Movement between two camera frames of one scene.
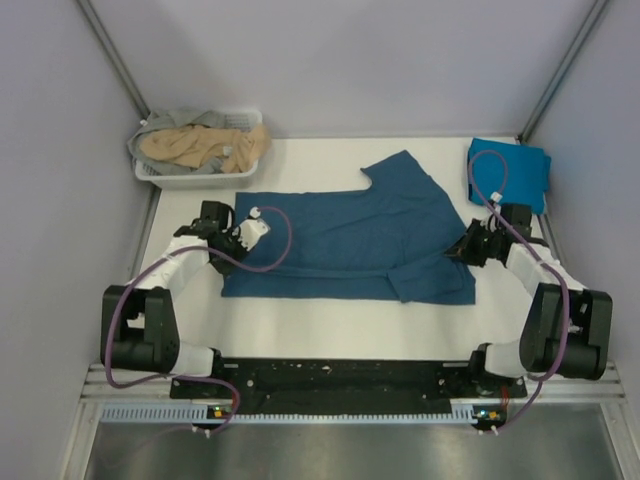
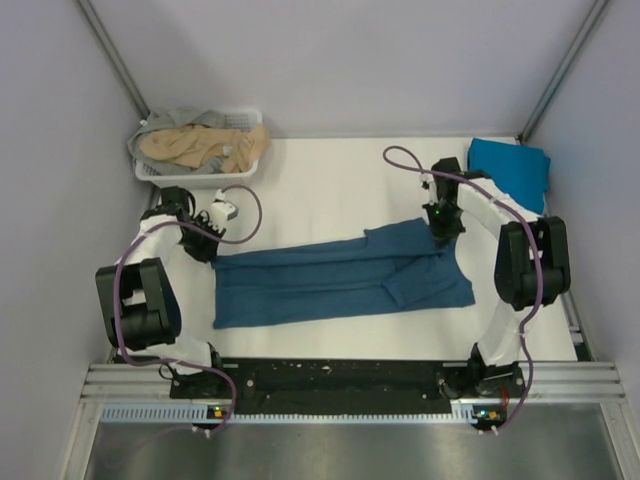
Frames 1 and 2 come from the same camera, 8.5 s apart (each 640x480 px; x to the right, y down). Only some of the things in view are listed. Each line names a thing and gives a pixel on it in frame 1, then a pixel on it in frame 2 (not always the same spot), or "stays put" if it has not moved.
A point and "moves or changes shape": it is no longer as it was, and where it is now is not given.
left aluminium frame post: (112, 52) stays put
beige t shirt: (237, 150) stays put
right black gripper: (465, 250) → (443, 236)
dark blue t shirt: (389, 244) moves or changes shape
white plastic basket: (237, 120) stays put
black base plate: (343, 382) stays put
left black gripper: (241, 250) → (207, 254)
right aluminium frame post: (561, 70) stays put
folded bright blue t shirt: (519, 174) stays put
